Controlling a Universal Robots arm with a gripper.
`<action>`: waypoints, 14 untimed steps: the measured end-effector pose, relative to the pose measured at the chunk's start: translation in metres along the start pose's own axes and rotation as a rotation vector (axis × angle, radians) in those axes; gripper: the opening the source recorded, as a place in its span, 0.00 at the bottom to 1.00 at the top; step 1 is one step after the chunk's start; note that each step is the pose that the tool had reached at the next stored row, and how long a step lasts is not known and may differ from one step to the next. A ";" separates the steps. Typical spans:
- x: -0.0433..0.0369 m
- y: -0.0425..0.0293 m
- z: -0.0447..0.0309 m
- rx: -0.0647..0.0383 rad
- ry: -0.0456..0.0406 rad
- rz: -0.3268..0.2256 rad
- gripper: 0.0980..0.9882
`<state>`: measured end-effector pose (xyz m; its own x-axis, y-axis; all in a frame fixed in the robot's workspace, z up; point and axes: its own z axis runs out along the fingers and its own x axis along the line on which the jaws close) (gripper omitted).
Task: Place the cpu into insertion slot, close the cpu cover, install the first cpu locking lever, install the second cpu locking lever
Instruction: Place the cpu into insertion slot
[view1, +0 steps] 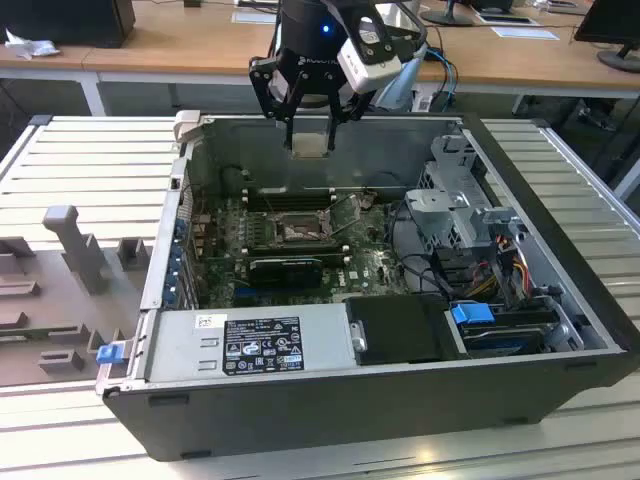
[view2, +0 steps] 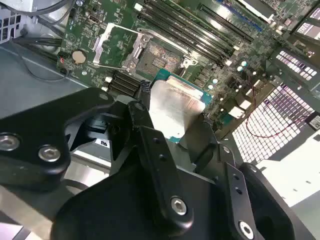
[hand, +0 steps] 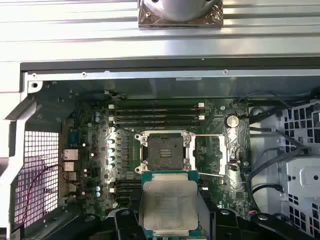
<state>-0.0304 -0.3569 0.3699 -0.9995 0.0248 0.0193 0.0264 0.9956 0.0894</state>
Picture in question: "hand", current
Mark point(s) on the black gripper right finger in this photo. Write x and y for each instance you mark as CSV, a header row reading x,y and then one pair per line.
x,y
225,225

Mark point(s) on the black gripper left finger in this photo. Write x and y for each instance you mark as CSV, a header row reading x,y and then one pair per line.
x,y
125,225

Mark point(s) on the silver green CPU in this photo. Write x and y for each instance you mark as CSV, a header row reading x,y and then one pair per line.
x,y
170,200

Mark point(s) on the metal socket cover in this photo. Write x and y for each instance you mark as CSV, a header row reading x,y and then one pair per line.
x,y
222,155

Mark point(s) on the black RAM slot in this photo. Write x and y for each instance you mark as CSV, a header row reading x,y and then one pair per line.
x,y
155,105
127,195
127,200
155,111
155,117
127,183
127,189
155,123

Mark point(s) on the CPU socket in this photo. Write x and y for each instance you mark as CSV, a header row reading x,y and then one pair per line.
x,y
162,147

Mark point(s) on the silver blue capacitor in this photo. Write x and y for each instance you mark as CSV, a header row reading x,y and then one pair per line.
x,y
111,142
97,114
111,150
111,158
97,120
98,194
98,187
111,165

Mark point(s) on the metal USB port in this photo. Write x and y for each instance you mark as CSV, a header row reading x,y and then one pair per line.
x,y
70,167

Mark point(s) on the metal network port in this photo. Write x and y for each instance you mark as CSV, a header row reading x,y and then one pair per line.
x,y
70,154

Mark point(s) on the metal drive cage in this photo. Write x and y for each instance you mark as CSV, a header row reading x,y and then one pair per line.
x,y
300,175

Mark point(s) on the blue port connector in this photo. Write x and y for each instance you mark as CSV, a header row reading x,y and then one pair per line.
x,y
74,137

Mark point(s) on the silver coin battery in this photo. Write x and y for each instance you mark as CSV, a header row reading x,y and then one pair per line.
x,y
231,121

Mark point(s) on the green motherboard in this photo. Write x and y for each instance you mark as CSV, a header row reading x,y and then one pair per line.
x,y
212,120

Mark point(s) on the open black PC case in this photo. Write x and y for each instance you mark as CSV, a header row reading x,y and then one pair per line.
x,y
150,75

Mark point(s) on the brown square mounting plate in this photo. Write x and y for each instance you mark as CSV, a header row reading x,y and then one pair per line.
x,y
147,22

